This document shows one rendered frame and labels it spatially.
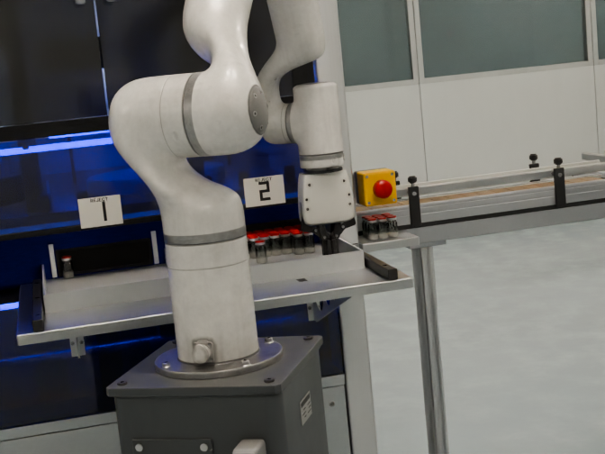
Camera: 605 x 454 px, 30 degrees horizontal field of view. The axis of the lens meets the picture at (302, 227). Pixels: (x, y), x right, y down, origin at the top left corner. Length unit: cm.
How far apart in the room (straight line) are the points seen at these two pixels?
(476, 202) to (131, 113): 119
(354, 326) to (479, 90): 509
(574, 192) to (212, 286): 130
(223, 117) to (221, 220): 15
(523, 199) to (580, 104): 510
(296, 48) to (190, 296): 60
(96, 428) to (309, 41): 93
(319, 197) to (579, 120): 571
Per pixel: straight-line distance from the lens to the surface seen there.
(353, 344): 246
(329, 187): 211
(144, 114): 160
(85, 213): 232
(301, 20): 202
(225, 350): 163
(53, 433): 242
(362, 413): 251
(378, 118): 722
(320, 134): 209
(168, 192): 160
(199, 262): 160
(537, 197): 268
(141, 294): 209
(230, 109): 155
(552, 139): 767
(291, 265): 212
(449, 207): 259
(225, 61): 159
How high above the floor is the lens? 130
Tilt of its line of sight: 9 degrees down
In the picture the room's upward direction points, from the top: 6 degrees counter-clockwise
